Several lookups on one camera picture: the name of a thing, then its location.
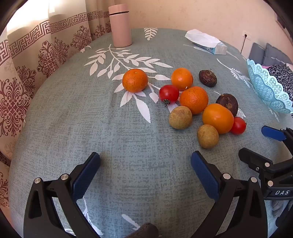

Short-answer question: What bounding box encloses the dark wrinkled passion fruit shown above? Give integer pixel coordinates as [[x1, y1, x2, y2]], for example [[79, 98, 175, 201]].
[[216, 94, 239, 117], [198, 70, 217, 88]]

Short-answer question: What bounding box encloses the light blue lace plastic basket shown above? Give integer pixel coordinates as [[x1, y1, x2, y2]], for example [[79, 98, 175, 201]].
[[246, 59, 293, 114]]

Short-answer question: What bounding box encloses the pink thermos bottle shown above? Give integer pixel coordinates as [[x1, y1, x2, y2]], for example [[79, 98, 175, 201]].
[[108, 4, 132, 48]]

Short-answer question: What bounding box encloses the red tomato with stem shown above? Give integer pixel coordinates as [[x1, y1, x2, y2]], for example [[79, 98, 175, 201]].
[[159, 85, 180, 107]]

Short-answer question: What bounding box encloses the beige patterned curtain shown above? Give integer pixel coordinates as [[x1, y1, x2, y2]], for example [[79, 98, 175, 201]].
[[0, 0, 115, 209]]

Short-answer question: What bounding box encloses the smooth orange persimmon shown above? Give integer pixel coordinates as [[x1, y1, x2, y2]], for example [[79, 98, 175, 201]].
[[202, 103, 234, 134]]

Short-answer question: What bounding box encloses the light blue tissue pack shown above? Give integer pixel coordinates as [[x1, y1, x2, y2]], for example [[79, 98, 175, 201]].
[[184, 29, 227, 56]]

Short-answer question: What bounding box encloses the grey sofa cushion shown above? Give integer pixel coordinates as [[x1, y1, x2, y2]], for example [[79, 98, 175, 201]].
[[248, 42, 267, 64], [262, 43, 293, 67]]

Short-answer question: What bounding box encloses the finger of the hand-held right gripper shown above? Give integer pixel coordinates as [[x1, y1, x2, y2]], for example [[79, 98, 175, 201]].
[[262, 125, 293, 149], [238, 148, 278, 181]]

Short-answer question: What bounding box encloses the tan round fruit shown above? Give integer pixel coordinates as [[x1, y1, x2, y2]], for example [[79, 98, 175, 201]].
[[169, 106, 193, 130], [197, 124, 219, 149]]

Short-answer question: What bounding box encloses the small red tomato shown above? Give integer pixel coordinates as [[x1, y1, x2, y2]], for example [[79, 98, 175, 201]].
[[229, 117, 247, 135]]

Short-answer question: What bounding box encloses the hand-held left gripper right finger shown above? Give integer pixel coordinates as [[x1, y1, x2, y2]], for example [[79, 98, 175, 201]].
[[191, 150, 268, 238]]

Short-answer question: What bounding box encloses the grey-green leaf print tablecloth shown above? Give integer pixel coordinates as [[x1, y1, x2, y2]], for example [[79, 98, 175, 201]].
[[8, 27, 293, 238]]

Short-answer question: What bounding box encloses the leopard print cloth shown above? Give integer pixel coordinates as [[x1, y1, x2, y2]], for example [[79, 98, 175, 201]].
[[267, 64, 293, 102]]

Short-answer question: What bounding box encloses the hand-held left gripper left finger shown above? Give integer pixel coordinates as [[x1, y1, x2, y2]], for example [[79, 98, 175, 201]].
[[23, 152, 102, 238]]

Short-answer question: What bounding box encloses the orange mandarin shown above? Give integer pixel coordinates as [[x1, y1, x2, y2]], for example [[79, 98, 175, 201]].
[[180, 86, 209, 115], [122, 68, 149, 93], [171, 67, 194, 91]]

